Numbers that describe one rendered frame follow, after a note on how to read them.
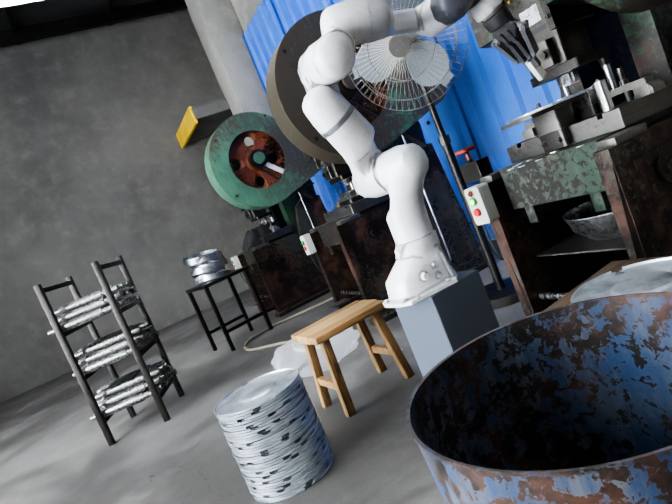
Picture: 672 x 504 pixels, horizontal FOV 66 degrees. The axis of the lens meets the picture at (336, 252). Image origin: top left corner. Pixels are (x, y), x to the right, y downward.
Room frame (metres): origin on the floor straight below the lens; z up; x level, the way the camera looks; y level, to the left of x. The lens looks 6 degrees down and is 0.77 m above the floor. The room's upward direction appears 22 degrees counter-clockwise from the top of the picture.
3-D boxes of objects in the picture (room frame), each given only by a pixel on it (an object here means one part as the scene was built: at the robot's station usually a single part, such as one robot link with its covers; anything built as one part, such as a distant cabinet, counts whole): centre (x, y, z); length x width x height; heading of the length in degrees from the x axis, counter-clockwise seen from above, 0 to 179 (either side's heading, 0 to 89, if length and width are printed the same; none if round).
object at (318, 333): (2.05, 0.10, 0.16); 0.34 x 0.24 x 0.34; 117
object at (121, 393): (2.99, 1.39, 0.47); 0.46 x 0.43 x 0.95; 94
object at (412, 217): (1.39, -0.24, 0.71); 0.18 x 0.11 x 0.25; 33
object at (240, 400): (1.63, 0.40, 0.30); 0.29 x 0.29 x 0.01
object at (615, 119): (1.71, -0.93, 0.68); 0.45 x 0.30 x 0.06; 24
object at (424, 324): (1.42, -0.22, 0.23); 0.18 x 0.18 x 0.45; 29
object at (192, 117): (7.46, 0.84, 2.44); 1.25 x 0.92 x 0.27; 24
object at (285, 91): (3.44, -0.56, 0.87); 1.53 x 0.99 x 1.74; 112
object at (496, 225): (2.01, -0.95, 0.45); 0.92 x 0.12 x 0.90; 114
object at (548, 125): (1.64, -0.77, 0.72); 0.25 x 0.14 x 0.14; 114
